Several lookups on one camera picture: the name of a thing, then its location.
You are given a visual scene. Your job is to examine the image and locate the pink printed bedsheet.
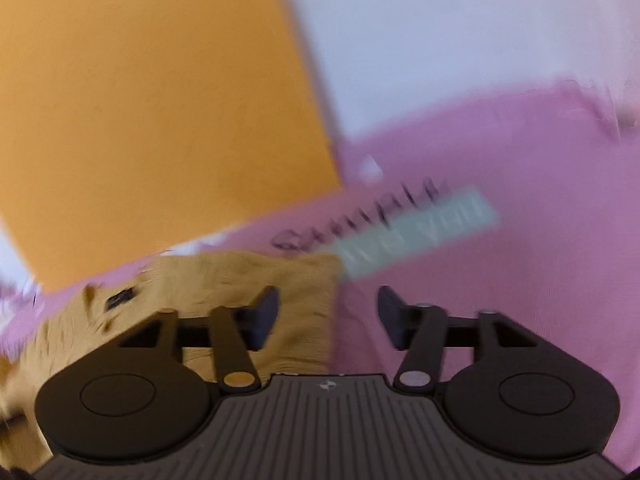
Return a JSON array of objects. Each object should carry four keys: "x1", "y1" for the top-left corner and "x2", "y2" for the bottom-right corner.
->
[{"x1": 0, "y1": 79, "x2": 640, "y2": 477}]

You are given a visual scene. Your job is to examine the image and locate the tan knitted sweater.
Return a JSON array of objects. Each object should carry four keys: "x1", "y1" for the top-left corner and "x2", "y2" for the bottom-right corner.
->
[{"x1": 0, "y1": 252, "x2": 347, "y2": 477}]

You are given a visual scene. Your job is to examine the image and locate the orange headboard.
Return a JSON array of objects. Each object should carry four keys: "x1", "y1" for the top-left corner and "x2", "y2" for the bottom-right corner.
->
[{"x1": 0, "y1": 0, "x2": 347, "y2": 297}]

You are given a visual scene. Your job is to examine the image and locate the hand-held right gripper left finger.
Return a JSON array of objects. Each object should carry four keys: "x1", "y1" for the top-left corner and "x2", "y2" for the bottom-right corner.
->
[{"x1": 117, "y1": 285, "x2": 281, "y2": 394}]

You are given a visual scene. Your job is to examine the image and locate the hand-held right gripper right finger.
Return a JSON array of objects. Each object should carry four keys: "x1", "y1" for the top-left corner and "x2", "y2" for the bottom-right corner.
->
[{"x1": 377, "y1": 285, "x2": 542, "y2": 394}]

